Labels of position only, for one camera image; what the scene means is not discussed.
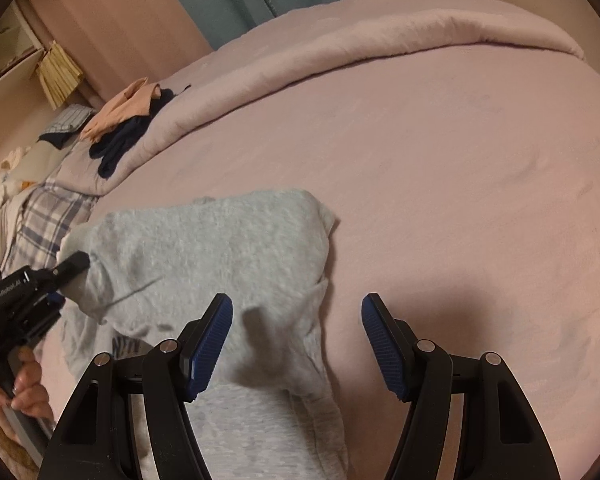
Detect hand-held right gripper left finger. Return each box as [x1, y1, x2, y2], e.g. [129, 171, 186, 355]
[37, 292, 234, 480]

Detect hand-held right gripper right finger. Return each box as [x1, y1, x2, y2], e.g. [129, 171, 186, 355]
[361, 292, 564, 480]

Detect grey sweatshirt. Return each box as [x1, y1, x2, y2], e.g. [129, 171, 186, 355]
[60, 189, 351, 480]

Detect white clothes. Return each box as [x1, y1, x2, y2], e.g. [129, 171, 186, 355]
[0, 145, 37, 241]

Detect person's left hand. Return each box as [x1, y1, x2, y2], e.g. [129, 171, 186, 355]
[0, 347, 55, 421]

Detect plaid cloth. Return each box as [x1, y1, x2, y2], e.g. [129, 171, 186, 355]
[0, 180, 101, 273]

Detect navy garment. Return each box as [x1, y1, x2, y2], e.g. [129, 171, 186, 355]
[89, 89, 176, 180]

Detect striped blue folded cloth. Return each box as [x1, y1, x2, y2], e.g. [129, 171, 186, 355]
[37, 105, 97, 150]

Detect peach garment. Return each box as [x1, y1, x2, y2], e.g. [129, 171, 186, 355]
[80, 77, 163, 143]

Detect pink bed sheet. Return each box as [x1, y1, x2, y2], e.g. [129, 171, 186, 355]
[0, 45, 600, 480]

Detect yellow hanging towel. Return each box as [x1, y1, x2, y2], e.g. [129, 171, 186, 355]
[35, 40, 87, 111]

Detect white shelf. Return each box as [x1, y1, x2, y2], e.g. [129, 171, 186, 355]
[0, 0, 46, 97]

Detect pink comforter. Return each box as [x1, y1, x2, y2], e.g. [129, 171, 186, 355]
[55, 0, 588, 196]

